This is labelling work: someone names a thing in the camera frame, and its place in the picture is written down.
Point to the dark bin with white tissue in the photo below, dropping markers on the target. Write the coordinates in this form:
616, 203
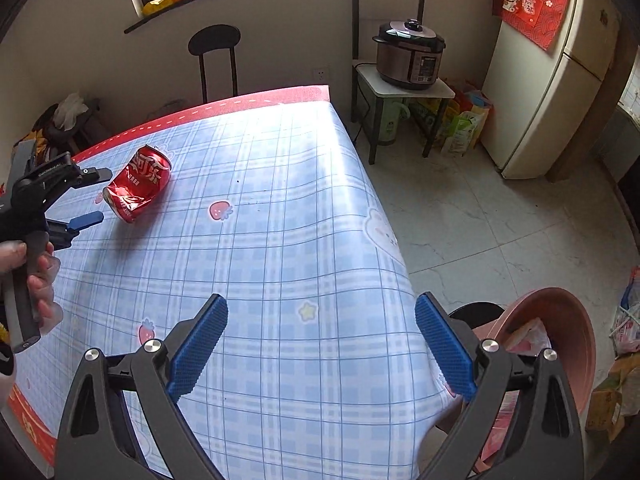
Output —
75, 115

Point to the blue checkered table mat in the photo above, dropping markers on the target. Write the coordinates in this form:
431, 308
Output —
300, 240

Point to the cardboard box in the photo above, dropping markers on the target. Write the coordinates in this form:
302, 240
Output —
607, 400

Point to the black round stool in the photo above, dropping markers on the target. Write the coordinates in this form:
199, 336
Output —
475, 312

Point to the crushed red can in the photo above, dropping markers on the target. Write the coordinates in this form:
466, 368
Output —
140, 185

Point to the person's left hand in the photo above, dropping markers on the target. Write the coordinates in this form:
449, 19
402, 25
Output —
45, 285

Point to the black backed stool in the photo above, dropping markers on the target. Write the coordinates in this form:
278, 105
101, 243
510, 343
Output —
215, 37

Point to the colourful bags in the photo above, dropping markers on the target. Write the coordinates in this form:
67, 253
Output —
465, 120

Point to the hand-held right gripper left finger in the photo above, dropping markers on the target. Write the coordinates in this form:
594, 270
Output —
197, 345

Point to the brown plastic bucket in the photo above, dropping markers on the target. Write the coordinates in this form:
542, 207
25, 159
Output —
570, 340

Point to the red fridge cloth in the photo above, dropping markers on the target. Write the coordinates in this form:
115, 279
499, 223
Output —
535, 0

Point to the pile of packaged goods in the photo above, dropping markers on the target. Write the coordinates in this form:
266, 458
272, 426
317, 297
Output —
627, 320

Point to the cream fridge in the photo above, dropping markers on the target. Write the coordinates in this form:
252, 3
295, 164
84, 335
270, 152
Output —
540, 110

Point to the white wall socket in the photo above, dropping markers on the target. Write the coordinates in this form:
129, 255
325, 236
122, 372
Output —
321, 74

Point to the white plastic bag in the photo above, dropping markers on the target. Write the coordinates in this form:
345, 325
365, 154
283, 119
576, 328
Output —
527, 335

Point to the yellow packet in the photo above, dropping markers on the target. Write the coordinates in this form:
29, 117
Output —
170, 0

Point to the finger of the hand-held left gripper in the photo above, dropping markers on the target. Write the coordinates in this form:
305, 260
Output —
95, 175
85, 220

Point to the small white table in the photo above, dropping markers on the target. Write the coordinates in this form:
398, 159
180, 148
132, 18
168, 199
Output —
440, 92

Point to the electric pressure cooker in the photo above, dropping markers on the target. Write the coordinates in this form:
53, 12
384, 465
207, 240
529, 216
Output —
407, 55

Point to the green thermos jug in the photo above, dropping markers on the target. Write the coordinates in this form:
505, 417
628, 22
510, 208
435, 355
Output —
392, 122

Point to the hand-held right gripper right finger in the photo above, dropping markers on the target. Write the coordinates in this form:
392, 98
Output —
445, 345

